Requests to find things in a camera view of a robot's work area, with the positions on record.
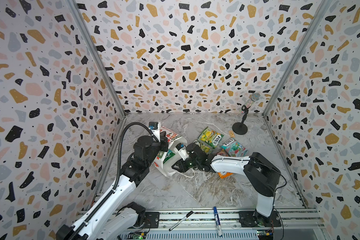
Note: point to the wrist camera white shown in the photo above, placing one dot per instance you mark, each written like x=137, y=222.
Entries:
x=181, y=150
x=155, y=129

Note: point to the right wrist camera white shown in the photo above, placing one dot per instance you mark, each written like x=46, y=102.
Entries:
x=181, y=150

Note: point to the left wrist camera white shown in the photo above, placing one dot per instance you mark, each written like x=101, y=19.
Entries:
x=155, y=129

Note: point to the right circuit board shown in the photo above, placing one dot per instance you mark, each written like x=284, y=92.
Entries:
x=265, y=235

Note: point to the circuit board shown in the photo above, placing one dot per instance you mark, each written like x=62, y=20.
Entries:
x=265, y=235
x=136, y=236

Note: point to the blue white marker pen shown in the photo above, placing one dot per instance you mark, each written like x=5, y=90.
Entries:
x=217, y=221

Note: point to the orange yellow snack packet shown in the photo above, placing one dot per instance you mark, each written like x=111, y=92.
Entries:
x=223, y=174

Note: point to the yellow green snack packet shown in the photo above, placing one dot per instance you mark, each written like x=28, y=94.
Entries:
x=210, y=137

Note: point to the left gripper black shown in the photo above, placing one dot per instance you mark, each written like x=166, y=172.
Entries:
x=162, y=143

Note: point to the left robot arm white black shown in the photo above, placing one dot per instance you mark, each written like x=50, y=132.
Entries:
x=99, y=223

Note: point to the teal pink snack packet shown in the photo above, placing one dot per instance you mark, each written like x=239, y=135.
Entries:
x=233, y=148

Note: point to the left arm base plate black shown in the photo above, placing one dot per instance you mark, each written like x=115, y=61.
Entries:
x=151, y=220

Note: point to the aluminium mounting rail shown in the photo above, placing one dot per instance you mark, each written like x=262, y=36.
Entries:
x=297, y=224

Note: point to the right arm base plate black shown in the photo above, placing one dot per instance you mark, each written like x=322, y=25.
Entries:
x=252, y=219

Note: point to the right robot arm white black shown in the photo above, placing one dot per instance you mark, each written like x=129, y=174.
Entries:
x=262, y=174

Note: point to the white paper bag red flowers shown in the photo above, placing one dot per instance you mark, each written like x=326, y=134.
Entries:
x=173, y=140

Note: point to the dark green snack packet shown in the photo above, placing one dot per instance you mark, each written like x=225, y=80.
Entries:
x=165, y=156

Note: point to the microphone on black stand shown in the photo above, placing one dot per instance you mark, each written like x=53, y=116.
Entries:
x=240, y=128

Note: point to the left circuit board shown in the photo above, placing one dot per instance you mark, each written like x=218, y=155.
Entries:
x=136, y=236

